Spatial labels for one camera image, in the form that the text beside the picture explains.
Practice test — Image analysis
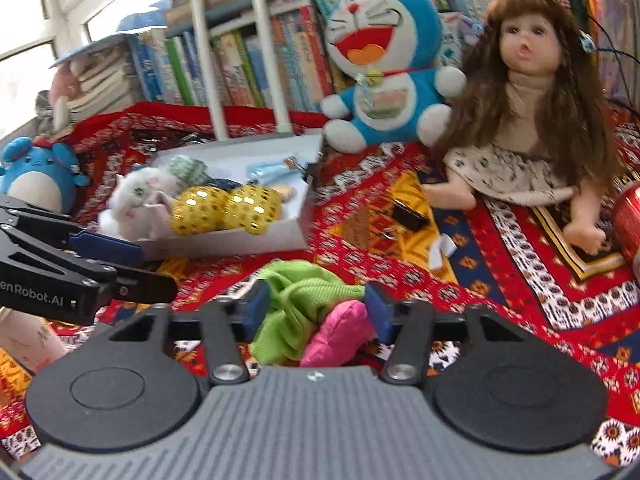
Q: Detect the grey plush toy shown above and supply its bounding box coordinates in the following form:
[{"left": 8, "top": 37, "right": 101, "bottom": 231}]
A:
[{"left": 34, "top": 89, "right": 57, "bottom": 134}]

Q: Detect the pink plush toy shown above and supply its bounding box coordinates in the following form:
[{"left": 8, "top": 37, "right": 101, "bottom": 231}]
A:
[{"left": 48, "top": 67, "right": 84, "bottom": 131}]

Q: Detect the red soda can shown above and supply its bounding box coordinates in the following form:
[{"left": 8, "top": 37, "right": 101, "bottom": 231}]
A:
[{"left": 612, "top": 182, "right": 640, "bottom": 282}]

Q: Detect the white tube rack frame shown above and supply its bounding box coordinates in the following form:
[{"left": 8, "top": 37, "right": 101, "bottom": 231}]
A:
[{"left": 184, "top": 0, "right": 294, "bottom": 141}]

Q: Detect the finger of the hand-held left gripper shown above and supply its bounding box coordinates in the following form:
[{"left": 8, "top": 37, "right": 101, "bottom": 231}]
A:
[
  {"left": 0, "top": 227, "right": 179, "bottom": 307},
  {"left": 0, "top": 193, "right": 144, "bottom": 267}
]

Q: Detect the green and pink cloth toy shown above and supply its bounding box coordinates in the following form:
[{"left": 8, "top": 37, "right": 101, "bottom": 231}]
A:
[{"left": 249, "top": 259, "right": 377, "bottom": 369}]

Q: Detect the green gingham scrunchie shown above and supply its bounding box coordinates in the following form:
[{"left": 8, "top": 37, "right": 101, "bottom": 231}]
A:
[{"left": 167, "top": 155, "right": 209, "bottom": 186}]

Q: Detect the white paper cup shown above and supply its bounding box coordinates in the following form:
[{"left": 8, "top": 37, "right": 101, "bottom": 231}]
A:
[{"left": 0, "top": 309, "right": 67, "bottom": 377}]

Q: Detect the grey shallow box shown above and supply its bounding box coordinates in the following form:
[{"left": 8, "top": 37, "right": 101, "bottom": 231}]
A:
[{"left": 137, "top": 128, "right": 325, "bottom": 261}]

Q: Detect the white plush cat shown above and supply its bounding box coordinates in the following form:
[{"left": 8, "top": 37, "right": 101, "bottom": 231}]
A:
[{"left": 97, "top": 167, "right": 184, "bottom": 241}]

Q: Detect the row of upright books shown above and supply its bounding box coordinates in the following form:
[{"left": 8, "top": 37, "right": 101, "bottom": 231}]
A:
[{"left": 127, "top": 0, "right": 640, "bottom": 112}]

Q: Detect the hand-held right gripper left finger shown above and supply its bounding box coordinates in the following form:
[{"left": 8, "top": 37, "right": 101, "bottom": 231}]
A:
[{"left": 110, "top": 280, "right": 271, "bottom": 385}]

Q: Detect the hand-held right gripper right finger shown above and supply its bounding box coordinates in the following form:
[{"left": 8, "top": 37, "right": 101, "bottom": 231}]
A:
[{"left": 364, "top": 282, "right": 526, "bottom": 386}]

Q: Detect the black cable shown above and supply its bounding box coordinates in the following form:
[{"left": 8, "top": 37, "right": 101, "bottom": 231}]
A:
[{"left": 584, "top": 10, "right": 640, "bottom": 112}]

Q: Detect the blue round plush toy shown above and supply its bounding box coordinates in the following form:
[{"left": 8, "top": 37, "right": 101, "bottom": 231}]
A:
[{"left": 0, "top": 135, "right": 92, "bottom": 214}]

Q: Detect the window frame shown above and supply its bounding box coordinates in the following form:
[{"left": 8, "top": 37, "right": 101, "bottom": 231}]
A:
[{"left": 0, "top": 0, "right": 192, "bottom": 136}]

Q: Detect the blue robot cat plush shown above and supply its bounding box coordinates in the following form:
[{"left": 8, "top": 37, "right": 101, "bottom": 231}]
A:
[{"left": 319, "top": 0, "right": 469, "bottom": 154}]

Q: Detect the red patterned blanket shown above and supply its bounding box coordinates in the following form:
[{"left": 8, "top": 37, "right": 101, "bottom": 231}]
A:
[{"left": 0, "top": 102, "right": 640, "bottom": 469}]

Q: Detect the white folded paper strip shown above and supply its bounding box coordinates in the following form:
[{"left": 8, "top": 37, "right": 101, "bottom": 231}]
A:
[{"left": 429, "top": 237, "right": 457, "bottom": 272}]

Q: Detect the black binder clip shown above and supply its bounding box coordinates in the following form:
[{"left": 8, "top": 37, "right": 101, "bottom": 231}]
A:
[
  {"left": 384, "top": 198, "right": 432, "bottom": 241},
  {"left": 284, "top": 157, "right": 322, "bottom": 189}
]

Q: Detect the stack of flat books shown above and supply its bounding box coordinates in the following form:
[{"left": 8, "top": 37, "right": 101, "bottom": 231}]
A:
[{"left": 64, "top": 47, "right": 144, "bottom": 126}]

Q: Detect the brown haired doll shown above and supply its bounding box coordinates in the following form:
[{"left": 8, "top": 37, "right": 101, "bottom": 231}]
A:
[{"left": 422, "top": 0, "right": 622, "bottom": 256}]

